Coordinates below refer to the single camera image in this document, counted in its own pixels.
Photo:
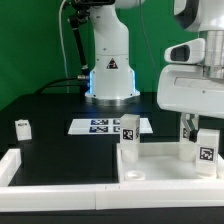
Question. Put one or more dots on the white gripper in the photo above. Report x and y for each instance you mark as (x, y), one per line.
(183, 88)

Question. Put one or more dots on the white square table top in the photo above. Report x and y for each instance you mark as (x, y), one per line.
(158, 162)

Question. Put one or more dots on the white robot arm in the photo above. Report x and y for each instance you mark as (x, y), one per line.
(112, 79)

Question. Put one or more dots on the white U-shaped fence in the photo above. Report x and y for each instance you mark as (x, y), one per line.
(102, 196)

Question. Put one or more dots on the white sheet with tags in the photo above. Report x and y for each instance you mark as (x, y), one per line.
(94, 126)

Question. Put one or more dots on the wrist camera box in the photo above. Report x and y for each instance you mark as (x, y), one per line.
(191, 52)

